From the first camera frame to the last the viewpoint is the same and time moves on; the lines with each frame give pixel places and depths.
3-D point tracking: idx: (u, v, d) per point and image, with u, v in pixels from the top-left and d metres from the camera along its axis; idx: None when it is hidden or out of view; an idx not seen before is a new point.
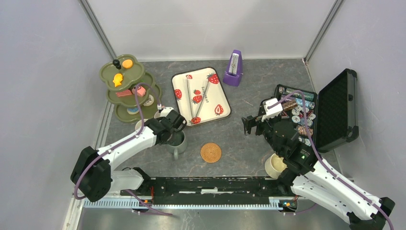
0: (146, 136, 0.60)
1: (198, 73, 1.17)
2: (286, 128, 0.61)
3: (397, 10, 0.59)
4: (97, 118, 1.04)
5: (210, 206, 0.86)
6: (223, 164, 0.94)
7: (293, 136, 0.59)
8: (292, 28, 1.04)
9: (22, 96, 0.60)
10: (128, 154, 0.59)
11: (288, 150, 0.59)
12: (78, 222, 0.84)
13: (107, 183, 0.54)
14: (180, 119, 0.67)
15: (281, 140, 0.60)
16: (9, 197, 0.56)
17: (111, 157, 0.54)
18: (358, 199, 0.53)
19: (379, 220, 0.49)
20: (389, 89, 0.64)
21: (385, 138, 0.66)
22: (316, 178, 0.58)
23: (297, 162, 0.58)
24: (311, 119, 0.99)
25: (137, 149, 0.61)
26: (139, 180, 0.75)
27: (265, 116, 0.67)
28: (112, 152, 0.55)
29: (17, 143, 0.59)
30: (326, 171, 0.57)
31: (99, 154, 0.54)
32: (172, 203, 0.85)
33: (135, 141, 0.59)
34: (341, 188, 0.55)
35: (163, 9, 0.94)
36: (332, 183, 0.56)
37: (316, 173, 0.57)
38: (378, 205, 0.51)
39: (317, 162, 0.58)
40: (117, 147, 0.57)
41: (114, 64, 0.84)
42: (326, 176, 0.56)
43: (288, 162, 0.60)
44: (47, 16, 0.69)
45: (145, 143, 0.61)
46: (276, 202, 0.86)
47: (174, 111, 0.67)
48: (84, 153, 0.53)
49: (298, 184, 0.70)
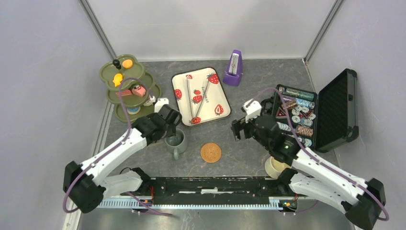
0: (133, 140, 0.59)
1: (198, 73, 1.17)
2: (266, 121, 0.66)
3: (398, 10, 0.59)
4: (97, 118, 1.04)
5: (210, 206, 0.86)
6: (223, 164, 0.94)
7: (273, 127, 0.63)
8: (292, 28, 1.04)
9: (21, 96, 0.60)
10: (116, 163, 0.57)
11: (271, 142, 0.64)
12: (78, 222, 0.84)
13: (97, 196, 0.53)
14: (172, 115, 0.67)
15: (263, 132, 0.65)
16: (10, 197, 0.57)
17: (96, 171, 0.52)
18: (343, 182, 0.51)
19: (365, 201, 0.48)
20: (389, 88, 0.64)
21: (385, 139, 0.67)
22: (301, 166, 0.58)
23: (282, 152, 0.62)
24: (311, 119, 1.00)
25: (125, 156, 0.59)
26: (138, 182, 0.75)
27: (248, 117, 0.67)
28: (96, 166, 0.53)
29: (17, 143, 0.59)
30: (309, 157, 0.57)
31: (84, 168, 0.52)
32: (172, 203, 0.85)
33: (122, 147, 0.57)
34: (324, 173, 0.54)
35: (163, 9, 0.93)
36: (316, 168, 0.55)
37: (299, 161, 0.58)
38: (364, 186, 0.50)
39: (300, 150, 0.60)
40: (102, 158, 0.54)
41: (113, 64, 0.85)
42: (310, 163, 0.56)
43: (274, 153, 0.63)
44: (47, 16, 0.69)
45: (134, 148, 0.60)
46: (276, 202, 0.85)
47: (167, 107, 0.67)
48: (69, 169, 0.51)
49: (297, 181, 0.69)
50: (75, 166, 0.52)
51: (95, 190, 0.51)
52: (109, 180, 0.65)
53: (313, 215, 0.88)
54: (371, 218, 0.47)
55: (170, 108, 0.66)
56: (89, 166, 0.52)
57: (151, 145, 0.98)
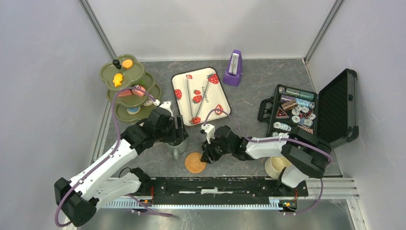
0: (122, 153, 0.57)
1: (198, 73, 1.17)
2: (221, 130, 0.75)
3: (397, 10, 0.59)
4: (97, 118, 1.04)
5: (210, 206, 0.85)
6: (223, 164, 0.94)
7: (228, 134, 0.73)
8: (292, 28, 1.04)
9: (22, 96, 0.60)
10: (106, 176, 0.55)
11: (231, 146, 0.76)
12: None
13: (88, 211, 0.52)
14: (163, 120, 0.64)
15: (221, 140, 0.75)
16: (10, 197, 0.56)
17: (84, 188, 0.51)
18: (274, 143, 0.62)
19: (287, 145, 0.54)
20: (389, 88, 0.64)
21: (385, 139, 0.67)
22: (254, 151, 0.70)
23: (241, 152, 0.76)
24: (311, 119, 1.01)
25: (115, 169, 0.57)
26: (136, 184, 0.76)
27: (208, 135, 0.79)
28: (85, 182, 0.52)
29: (17, 143, 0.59)
30: (253, 143, 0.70)
31: (72, 185, 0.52)
32: (172, 203, 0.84)
33: (110, 161, 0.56)
34: (263, 146, 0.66)
35: (163, 9, 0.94)
36: (258, 147, 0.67)
37: (248, 150, 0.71)
38: (285, 137, 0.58)
39: (249, 145, 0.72)
40: (90, 174, 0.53)
41: (114, 64, 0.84)
42: (254, 145, 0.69)
43: (236, 155, 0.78)
44: (47, 16, 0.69)
45: (124, 160, 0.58)
46: (276, 202, 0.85)
47: (155, 112, 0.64)
48: (59, 185, 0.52)
49: (282, 175, 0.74)
50: (65, 183, 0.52)
51: (84, 208, 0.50)
52: (104, 190, 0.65)
53: (313, 215, 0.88)
54: (306, 160, 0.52)
55: (159, 114, 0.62)
56: (77, 182, 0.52)
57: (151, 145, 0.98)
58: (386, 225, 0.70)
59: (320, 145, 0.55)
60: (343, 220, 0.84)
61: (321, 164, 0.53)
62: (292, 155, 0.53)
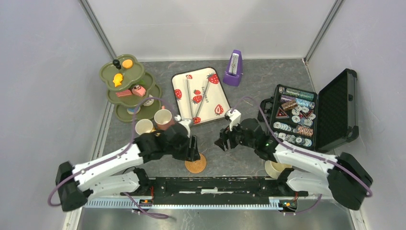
0: (129, 157, 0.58)
1: (198, 73, 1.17)
2: (249, 123, 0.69)
3: (397, 11, 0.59)
4: (97, 118, 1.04)
5: (210, 206, 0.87)
6: (223, 164, 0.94)
7: (256, 128, 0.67)
8: (292, 28, 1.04)
9: (21, 96, 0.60)
10: (107, 174, 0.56)
11: (255, 142, 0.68)
12: (78, 222, 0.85)
13: (79, 201, 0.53)
14: (176, 138, 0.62)
15: (247, 134, 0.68)
16: (10, 197, 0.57)
17: (84, 179, 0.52)
18: (315, 162, 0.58)
19: (336, 173, 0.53)
20: (389, 88, 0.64)
21: (385, 139, 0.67)
22: (281, 157, 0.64)
23: (265, 151, 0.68)
24: (311, 119, 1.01)
25: (118, 170, 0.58)
26: (133, 186, 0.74)
27: (232, 123, 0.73)
28: (86, 174, 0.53)
29: (17, 143, 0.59)
30: (285, 148, 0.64)
31: (74, 172, 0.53)
32: (172, 203, 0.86)
33: (116, 161, 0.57)
34: (299, 157, 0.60)
35: (163, 9, 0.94)
36: (291, 155, 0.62)
37: (277, 154, 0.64)
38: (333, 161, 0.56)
39: (278, 145, 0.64)
40: (93, 167, 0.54)
41: (113, 64, 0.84)
42: (286, 152, 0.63)
43: (258, 152, 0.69)
44: (47, 16, 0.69)
45: (129, 164, 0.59)
46: (276, 202, 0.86)
47: (174, 127, 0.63)
48: (62, 168, 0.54)
49: (290, 177, 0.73)
50: (69, 167, 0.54)
51: (77, 198, 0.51)
52: (102, 183, 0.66)
53: (313, 215, 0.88)
54: (350, 190, 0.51)
55: (174, 132, 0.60)
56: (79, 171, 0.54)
57: None
58: (386, 225, 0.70)
59: (364, 179, 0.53)
60: (343, 220, 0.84)
61: (359, 195, 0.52)
62: (340, 183, 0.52)
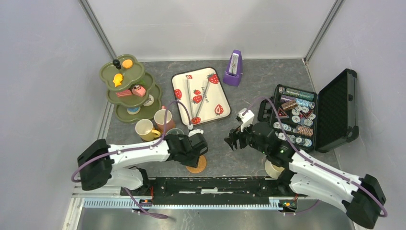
0: (160, 150, 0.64)
1: (198, 73, 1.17)
2: (262, 127, 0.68)
3: (397, 11, 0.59)
4: (97, 118, 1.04)
5: (210, 206, 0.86)
6: (223, 164, 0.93)
7: (269, 133, 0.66)
8: (292, 28, 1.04)
9: (21, 96, 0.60)
10: (135, 161, 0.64)
11: (268, 147, 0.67)
12: (78, 222, 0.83)
13: (103, 180, 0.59)
14: (199, 145, 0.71)
15: (260, 139, 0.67)
16: (10, 197, 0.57)
17: (118, 159, 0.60)
18: (338, 180, 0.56)
19: (361, 196, 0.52)
20: (389, 88, 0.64)
21: (385, 139, 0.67)
22: (297, 168, 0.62)
23: (278, 157, 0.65)
24: (311, 119, 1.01)
25: (146, 159, 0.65)
26: (139, 184, 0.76)
27: (243, 124, 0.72)
28: (121, 155, 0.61)
29: (17, 143, 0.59)
30: (304, 159, 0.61)
31: (110, 150, 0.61)
32: (171, 203, 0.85)
33: (148, 151, 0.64)
34: (320, 173, 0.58)
35: (163, 9, 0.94)
36: (311, 169, 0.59)
37: (295, 164, 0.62)
38: (357, 183, 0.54)
39: (294, 154, 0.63)
40: (128, 151, 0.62)
41: (113, 64, 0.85)
42: (305, 165, 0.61)
43: (271, 157, 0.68)
44: (47, 16, 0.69)
45: (157, 156, 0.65)
46: (276, 202, 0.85)
47: (198, 135, 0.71)
48: (97, 145, 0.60)
49: (298, 181, 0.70)
50: (105, 145, 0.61)
51: (104, 177, 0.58)
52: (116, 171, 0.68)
53: (313, 215, 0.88)
54: (369, 213, 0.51)
55: (201, 138, 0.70)
56: (115, 151, 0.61)
57: None
58: (386, 226, 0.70)
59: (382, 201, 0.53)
60: (343, 220, 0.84)
61: (375, 217, 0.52)
62: (364, 207, 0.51)
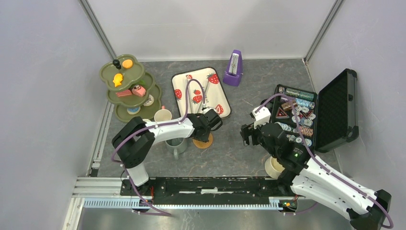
0: (187, 125, 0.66)
1: (198, 73, 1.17)
2: (271, 129, 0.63)
3: (398, 11, 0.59)
4: (97, 118, 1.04)
5: (210, 206, 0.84)
6: (223, 164, 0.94)
7: (280, 135, 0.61)
8: (292, 28, 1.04)
9: (21, 96, 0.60)
10: (167, 135, 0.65)
11: (279, 149, 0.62)
12: (78, 222, 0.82)
13: (143, 155, 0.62)
14: (216, 120, 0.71)
15: (269, 141, 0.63)
16: (10, 198, 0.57)
17: (156, 132, 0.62)
18: (354, 193, 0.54)
19: (376, 212, 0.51)
20: (389, 88, 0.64)
21: (385, 139, 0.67)
22: (311, 175, 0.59)
23: (290, 160, 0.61)
24: (311, 119, 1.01)
25: (175, 134, 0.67)
26: (145, 178, 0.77)
27: (257, 122, 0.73)
28: (158, 128, 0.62)
29: (17, 143, 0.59)
30: (319, 167, 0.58)
31: (147, 125, 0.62)
32: (171, 204, 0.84)
33: (178, 126, 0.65)
34: (335, 183, 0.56)
35: (163, 9, 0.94)
36: (326, 178, 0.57)
37: (310, 169, 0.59)
38: (374, 198, 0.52)
39: (309, 159, 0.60)
40: (163, 125, 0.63)
41: (113, 64, 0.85)
42: (320, 172, 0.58)
43: (282, 161, 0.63)
44: (46, 16, 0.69)
45: (184, 132, 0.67)
46: (276, 202, 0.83)
47: (213, 110, 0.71)
48: (134, 122, 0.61)
49: (299, 183, 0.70)
50: (141, 120, 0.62)
51: (145, 150, 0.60)
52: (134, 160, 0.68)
53: (312, 215, 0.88)
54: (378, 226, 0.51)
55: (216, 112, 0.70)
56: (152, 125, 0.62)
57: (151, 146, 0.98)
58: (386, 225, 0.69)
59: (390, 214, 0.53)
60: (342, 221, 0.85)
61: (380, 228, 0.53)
62: (377, 224, 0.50)
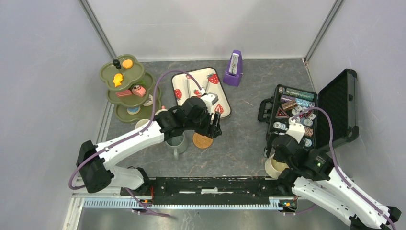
0: (151, 133, 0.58)
1: (198, 73, 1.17)
2: (281, 138, 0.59)
3: (397, 11, 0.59)
4: (97, 118, 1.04)
5: (210, 206, 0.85)
6: (223, 164, 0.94)
7: (288, 143, 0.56)
8: (292, 28, 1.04)
9: (21, 97, 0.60)
10: (130, 151, 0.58)
11: (293, 159, 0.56)
12: (78, 222, 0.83)
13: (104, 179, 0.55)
14: (195, 111, 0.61)
15: (279, 151, 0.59)
16: (10, 198, 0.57)
17: (107, 156, 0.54)
18: (370, 209, 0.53)
19: None
20: (389, 88, 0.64)
21: (385, 139, 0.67)
22: (330, 186, 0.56)
23: (309, 168, 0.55)
24: (311, 119, 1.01)
25: (140, 147, 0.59)
26: (139, 182, 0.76)
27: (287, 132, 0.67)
28: (110, 150, 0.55)
29: (17, 143, 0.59)
30: (341, 179, 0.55)
31: (97, 150, 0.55)
32: (171, 203, 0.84)
33: (139, 138, 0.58)
34: (355, 198, 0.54)
35: (163, 9, 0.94)
36: (346, 192, 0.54)
37: (331, 182, 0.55)
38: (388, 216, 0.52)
39: (332, 170, 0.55)
40: (116, 144, 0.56)
41: (114, 64, 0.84)
42: (340, 186, 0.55)
43: (300, 170, 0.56)
44: (46, 16, 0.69)
45: (151, 141, 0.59)
46: (276, 202, 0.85)
47: (189, 101, 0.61)
48: (85, 147, 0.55)
49: (299, 185, 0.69)
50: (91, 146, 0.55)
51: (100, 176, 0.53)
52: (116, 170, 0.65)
53: (312, 215, 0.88)
54: None
55: (193, 105, 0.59)
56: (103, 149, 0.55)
57: (151, 146, 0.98)
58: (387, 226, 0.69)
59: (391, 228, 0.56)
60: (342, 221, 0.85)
61: None
62: None
